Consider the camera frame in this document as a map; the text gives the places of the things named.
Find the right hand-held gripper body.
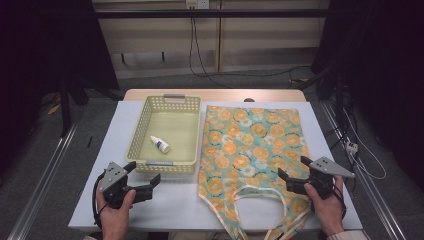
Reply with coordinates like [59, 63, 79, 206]
[308, 156, 356, 201]

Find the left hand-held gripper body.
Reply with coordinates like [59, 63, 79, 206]
[98, 161, 138, 210]

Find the small white dropper bottle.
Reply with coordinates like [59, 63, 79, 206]
[149, 135, 171, 155]

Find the yellow perforated plastic basket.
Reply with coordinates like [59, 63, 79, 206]
[125, 94, 203, 175]

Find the orange floral tote bag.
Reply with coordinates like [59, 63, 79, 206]
[197, 104, 311, 240]

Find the person's left hand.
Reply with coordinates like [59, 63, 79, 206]
[95, 188, 137, 231]

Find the person's right hand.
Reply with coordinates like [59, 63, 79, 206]
[303, 175, 345, 236]

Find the white foam table mat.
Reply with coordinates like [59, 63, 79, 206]
[68, 100, 364, 233]

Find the white power strip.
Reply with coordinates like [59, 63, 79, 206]
[345, 141, 360, 155]

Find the black metal stand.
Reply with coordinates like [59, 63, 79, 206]
[58, 75, 89, 138]

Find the wooden table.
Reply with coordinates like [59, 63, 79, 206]
[123, 88, 307, 103]

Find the dark curtain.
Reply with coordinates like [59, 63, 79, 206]
[310, 0, 424, 193]
[0, 0, 120, 171]

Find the black horizontal bar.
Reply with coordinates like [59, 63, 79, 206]
[94, 8, 334, 19]

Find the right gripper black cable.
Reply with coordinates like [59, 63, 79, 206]
[332, 184, 348, 220]

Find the white floor cable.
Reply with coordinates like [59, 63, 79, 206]
[342, 109, 388, 181]

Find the aluminium floor rail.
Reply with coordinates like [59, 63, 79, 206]
[7, 122, 78, 240]
[320, 101, 407, 240]

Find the black hanging wall cable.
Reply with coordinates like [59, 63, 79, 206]
[188, 16, 312, 89]

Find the white wall socket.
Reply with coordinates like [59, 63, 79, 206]
[185, 0, 211, 10]

